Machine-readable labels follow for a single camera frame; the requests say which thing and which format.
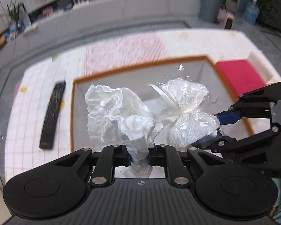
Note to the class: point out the pink lidded clear box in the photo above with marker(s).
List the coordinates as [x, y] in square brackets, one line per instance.
[240, 76]

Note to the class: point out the small pink heater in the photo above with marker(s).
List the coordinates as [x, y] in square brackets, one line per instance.
[225, 19]

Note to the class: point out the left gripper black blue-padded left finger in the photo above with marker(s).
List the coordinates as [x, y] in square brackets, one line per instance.
[106, 161]

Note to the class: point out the white marble tv console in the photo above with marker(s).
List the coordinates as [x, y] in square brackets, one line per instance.
[67, 26]

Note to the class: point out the orange cardboard box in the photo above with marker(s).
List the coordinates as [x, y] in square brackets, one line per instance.
[139, 78]

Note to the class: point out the left potted plant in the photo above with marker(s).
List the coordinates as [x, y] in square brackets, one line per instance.
[14, 9]

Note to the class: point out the clear plastic bag white filling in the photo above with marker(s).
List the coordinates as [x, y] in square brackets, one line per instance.
[182, 105]

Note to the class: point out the blue water jug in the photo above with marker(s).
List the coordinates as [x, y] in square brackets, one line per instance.
[251, 12]

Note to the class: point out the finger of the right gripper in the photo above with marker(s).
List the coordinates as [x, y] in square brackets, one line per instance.
[253, 104]
[236, 142]

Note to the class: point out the white paper bag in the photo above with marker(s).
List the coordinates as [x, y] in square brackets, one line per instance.
[119, 116]

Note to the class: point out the black remote control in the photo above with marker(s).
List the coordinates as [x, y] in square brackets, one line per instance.
[50, 121]

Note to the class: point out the grey trash bin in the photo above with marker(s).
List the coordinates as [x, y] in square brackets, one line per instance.
[209, 10]

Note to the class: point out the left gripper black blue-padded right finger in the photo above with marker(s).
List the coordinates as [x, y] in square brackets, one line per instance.
[167, 157]

